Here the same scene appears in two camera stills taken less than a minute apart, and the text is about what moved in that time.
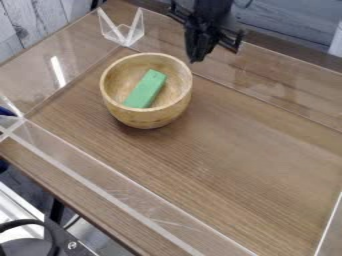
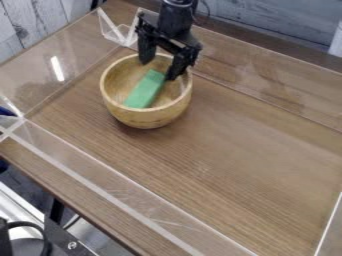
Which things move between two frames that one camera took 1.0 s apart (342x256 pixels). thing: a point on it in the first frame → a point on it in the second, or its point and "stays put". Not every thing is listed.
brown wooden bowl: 121,75 stays put
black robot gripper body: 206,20 → 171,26
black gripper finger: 195,42 → 147,44
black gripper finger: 207,38 → 181,61
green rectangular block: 145,89 stays put
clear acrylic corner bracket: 121,34 stays put
